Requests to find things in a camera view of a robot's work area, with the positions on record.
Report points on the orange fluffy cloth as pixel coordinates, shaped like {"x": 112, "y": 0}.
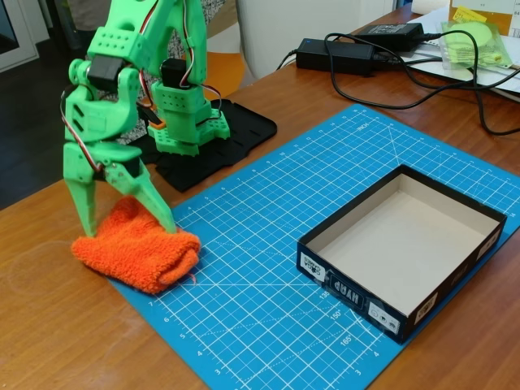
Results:
{"x": 138, "y": 252}

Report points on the bag of green printed parts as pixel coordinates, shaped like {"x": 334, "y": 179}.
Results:
{"x": 475, "y": 46}

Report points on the blue cutting mat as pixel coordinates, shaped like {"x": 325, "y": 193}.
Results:
{"x": 260, "y": 260}

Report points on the black orange table clamp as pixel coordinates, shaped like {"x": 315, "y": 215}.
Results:
{"x": 153, "y": 118}

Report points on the black cardboard box tray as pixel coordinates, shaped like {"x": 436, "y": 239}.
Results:
{"x": 396, "y": 248}

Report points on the green 3D-printed robot arm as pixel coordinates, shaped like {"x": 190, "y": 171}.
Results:
{"x": 118, "y": 44}

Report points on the flat black power adapter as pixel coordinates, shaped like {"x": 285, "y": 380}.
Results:
{"x": 390, "y": 34}

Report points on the white paper sheets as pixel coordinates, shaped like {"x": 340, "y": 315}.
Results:
{"x": 499, "y": 79}

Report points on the large black power adapter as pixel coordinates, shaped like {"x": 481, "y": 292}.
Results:
{"x": 335, "y": 55}

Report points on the white door frame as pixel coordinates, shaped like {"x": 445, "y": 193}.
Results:
{"x": 24, "y": 53}

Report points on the cardboard box yellow label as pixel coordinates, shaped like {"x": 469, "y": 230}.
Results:
{"x": 499, "y": 14}

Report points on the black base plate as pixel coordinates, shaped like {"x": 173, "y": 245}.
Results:
{"x": 243, "y": 130}

